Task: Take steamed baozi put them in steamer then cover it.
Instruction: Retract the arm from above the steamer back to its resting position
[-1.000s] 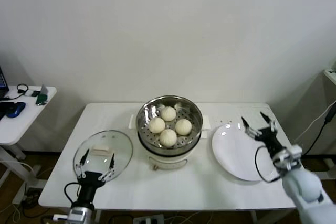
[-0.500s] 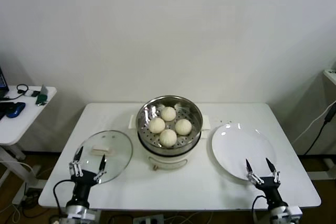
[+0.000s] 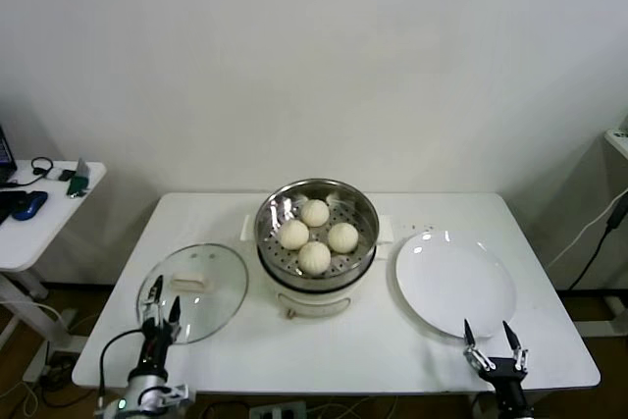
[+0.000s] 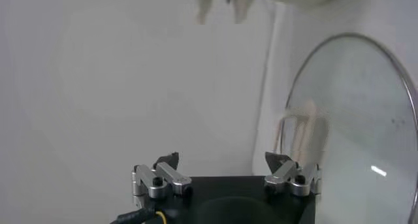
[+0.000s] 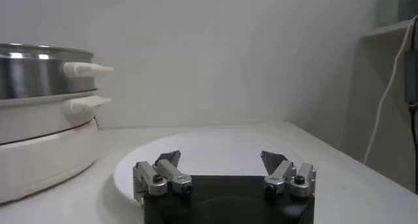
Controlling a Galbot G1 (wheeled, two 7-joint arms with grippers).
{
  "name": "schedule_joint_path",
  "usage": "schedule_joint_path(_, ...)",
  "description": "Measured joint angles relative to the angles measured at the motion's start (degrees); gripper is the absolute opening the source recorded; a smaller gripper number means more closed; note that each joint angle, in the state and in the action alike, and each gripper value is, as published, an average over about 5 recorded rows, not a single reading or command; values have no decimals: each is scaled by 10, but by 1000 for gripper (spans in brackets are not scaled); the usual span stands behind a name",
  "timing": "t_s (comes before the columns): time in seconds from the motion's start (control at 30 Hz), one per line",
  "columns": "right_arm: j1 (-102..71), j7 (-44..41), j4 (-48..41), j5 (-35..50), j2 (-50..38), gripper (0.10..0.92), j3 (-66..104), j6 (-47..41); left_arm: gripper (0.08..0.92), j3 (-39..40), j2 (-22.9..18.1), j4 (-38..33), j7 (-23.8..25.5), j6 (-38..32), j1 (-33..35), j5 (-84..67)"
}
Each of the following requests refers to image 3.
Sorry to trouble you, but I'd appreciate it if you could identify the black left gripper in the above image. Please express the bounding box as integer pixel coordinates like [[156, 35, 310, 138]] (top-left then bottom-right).
[[140, 275, 183, 372]]

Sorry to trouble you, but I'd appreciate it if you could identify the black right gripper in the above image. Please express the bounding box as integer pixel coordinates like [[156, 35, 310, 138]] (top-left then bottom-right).
[[462, 318, 530, 405]]

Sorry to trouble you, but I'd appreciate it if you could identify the round glass pot lid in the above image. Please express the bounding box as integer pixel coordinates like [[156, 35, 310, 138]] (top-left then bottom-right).
[[135, 242, 249, 345]]

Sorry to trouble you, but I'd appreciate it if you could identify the white steamed baozi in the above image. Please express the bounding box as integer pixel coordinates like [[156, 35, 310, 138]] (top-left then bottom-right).
[[278, 220, 310, 251], [297, 240, 332, 276], [327, 222, 358, 253], [299, 198, 331, 228]]

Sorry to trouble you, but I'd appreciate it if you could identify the perforated steel steamer basket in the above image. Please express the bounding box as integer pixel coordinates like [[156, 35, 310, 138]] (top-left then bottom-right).
[[254, 177, 381, 291]]

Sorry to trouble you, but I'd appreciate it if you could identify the large white plate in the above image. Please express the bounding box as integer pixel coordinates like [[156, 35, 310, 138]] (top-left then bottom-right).
[[394, 229, 518, 340]]

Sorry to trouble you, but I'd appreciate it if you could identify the white table foot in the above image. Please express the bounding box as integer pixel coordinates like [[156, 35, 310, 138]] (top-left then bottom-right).
[[572, 294, 628, 338]]

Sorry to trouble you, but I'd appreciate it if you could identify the white side table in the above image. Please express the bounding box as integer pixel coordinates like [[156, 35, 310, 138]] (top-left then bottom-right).
[[0, 160, 108, 341]]

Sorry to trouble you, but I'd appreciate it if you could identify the green phone stand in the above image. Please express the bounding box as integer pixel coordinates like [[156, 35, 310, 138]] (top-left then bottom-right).
[[67, 157, 93, 199]]

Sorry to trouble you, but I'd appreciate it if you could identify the white electric cooking pot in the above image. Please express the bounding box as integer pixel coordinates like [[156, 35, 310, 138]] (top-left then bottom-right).
[[239, 212, 394, 321]]

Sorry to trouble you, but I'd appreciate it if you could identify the blue computer mouse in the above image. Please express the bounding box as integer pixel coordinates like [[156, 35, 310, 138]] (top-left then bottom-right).
[[10, 190, 49, 222]]

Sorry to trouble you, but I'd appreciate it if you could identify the black flat device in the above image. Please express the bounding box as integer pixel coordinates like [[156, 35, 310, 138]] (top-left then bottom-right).
[[0, 191, 22, 225]]

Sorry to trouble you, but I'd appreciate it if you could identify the dark laptop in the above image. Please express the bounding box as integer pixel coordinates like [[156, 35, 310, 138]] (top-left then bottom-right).
[[0, 124, 18, 184]]

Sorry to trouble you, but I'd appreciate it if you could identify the white shelf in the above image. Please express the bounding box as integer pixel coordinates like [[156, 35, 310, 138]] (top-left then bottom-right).
[[603, 117, 628, 160]]

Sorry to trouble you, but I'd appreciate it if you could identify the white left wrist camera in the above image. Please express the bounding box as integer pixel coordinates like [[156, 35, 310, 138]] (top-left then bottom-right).
[[149, 382, 195, 408]]

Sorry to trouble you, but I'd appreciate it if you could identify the black floor cable bundle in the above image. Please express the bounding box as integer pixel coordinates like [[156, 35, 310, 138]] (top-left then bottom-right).
[[37, 359, 97, 408]]

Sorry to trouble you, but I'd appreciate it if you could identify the white wall cable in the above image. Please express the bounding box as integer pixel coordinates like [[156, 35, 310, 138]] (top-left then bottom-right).
[[547, 187, 624, 268]]

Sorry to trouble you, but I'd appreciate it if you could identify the black looped thin cable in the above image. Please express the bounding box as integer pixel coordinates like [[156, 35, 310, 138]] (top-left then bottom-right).
[[29, 157, 55, 178]]

